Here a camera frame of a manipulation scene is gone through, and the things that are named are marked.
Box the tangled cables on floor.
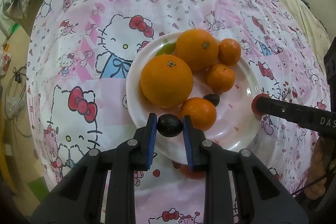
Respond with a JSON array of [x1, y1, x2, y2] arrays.
[[3, 63, 32, 139]]

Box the large orange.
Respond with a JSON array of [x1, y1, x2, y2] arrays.
[[140, 54, 194, 109], [174, 29, 219, 71]]

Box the small mandarin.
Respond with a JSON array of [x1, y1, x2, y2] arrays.
[[218, 39, 242, 66], [206, 63, 235, 94], [179, 97, 217, 131]]

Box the person's right hand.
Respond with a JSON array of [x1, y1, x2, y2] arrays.
[[304, 138, 326, 200]]

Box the pink Hello Kitty bedsheet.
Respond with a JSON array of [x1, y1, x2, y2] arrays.
[[27, 0, 331, 223]]

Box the white washing machine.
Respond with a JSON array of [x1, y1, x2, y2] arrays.
[[0, 0, 16, 39]]

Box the pink white strawberry plate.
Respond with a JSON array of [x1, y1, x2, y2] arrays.
[[126, 32, 260, 152]]

